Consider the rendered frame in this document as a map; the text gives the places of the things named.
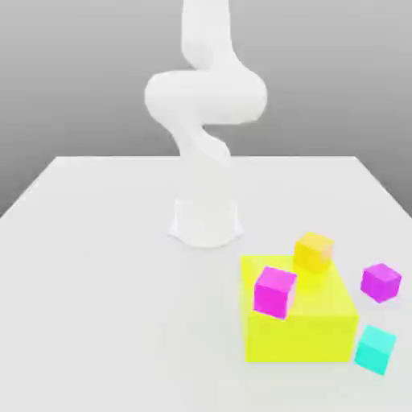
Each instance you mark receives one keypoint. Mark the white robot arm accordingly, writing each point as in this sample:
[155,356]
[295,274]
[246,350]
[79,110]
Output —
[206,96]

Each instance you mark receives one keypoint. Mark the small magenta cube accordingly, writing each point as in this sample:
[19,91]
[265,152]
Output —
[273,293]

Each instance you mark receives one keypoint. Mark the small orange cube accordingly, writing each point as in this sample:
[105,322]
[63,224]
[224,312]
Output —
[312,254]

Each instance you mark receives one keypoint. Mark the small purple cube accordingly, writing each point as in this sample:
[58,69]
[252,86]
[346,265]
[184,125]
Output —
[380,284]

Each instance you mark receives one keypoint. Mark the small cyan cube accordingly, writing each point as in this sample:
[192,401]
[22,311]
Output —
[375,351]

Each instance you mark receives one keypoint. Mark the large yellow box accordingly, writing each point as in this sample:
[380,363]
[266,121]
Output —
[309,331]

